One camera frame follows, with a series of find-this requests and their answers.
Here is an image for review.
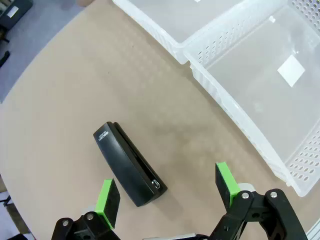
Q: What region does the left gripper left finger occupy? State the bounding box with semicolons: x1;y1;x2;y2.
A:
51;178;121;240

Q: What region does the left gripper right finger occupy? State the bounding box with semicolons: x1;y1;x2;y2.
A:
208;161;308;240

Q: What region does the black stapler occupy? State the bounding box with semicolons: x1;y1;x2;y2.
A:
92;121;168;208

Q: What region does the white perforated basket with sticker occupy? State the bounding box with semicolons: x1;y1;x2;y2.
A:
183;0;320;198

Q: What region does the white square sticker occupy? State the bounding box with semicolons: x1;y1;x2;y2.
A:
276;54;306;88

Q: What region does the white perforated plastic basket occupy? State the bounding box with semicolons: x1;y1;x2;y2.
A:
111;0;245;65

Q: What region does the black equipment case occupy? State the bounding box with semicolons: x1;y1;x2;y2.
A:
0;0;34;31

